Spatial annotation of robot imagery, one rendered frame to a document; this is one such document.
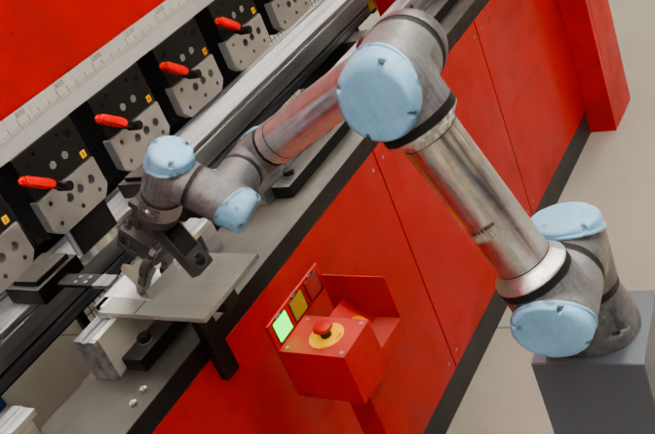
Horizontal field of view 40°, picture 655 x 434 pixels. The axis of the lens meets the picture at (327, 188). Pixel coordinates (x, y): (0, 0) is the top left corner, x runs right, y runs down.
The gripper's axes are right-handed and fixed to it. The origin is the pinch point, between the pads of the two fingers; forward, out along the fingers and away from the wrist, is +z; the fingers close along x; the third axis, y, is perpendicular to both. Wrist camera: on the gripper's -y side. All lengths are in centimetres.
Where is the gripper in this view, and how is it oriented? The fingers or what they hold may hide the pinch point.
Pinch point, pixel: (155, 282)
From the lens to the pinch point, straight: 171.5
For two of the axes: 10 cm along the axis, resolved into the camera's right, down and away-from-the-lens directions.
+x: -4.8, 5.7, -6.7
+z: -2.6, 6.4, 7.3
